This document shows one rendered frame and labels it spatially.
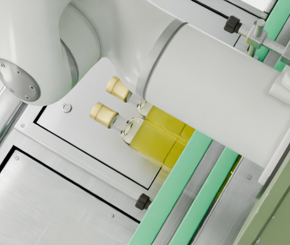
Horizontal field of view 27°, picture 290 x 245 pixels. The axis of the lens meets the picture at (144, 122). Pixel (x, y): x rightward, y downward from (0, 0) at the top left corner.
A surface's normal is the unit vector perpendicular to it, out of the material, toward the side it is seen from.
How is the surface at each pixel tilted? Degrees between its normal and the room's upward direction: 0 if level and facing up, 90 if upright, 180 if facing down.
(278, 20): 90
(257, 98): 89
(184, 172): 90
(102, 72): 90
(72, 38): 129
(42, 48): 119
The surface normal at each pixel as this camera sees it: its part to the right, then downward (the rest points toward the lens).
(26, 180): -0.05, -0.25
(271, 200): -0.45, 0.47
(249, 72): 0.17, -0.60
